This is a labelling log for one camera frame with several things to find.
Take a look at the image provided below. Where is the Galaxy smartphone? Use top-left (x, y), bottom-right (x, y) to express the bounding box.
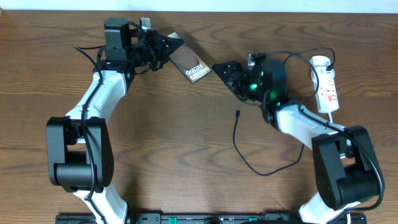
top-left (167, 32), bottom-right (211, 83)

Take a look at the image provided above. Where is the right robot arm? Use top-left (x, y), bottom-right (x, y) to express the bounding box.
top-left (212, 60), bottom-right (385, 223)

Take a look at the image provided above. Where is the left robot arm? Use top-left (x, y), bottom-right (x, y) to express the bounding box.
top-left (46, 17), bottom-right (183, 223)

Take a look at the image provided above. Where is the white charger adapter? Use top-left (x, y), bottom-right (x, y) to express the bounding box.
top-left (310, 55), bottom-right (335, 83)

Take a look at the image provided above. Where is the white power strip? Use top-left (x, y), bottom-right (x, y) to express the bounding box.
top-left (309, 55), bottom-right (340, 114)

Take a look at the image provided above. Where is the black charger cable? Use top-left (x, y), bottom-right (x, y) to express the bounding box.
top-left (232, 47), bottom-right (336, 177)

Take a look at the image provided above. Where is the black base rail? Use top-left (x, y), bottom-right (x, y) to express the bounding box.
top-left (54, 212), bottom-right (368, 224)

